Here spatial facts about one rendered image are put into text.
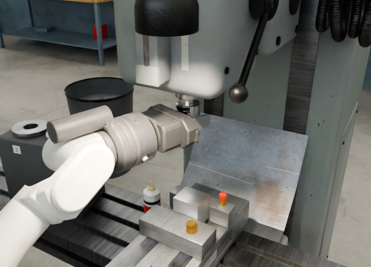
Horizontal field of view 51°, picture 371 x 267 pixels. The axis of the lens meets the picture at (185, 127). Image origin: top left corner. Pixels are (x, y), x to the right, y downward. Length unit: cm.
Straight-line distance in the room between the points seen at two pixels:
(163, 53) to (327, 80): 53
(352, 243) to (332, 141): 147
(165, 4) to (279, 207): 76
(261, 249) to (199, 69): 48
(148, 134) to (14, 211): 23
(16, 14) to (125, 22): 727
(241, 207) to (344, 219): 177
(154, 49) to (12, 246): 33
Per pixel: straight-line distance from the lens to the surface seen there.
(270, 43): 75
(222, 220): 86
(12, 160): 107
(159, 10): 42
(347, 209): 275
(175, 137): 67
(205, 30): 58
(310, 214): 120
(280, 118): 109
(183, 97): 71
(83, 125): 60
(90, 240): 96
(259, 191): 110
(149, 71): 59
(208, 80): 60
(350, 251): 243
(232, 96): 59
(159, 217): 82
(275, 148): 109
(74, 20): 685
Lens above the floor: 154
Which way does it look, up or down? 25 degrees down
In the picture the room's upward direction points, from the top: straight up
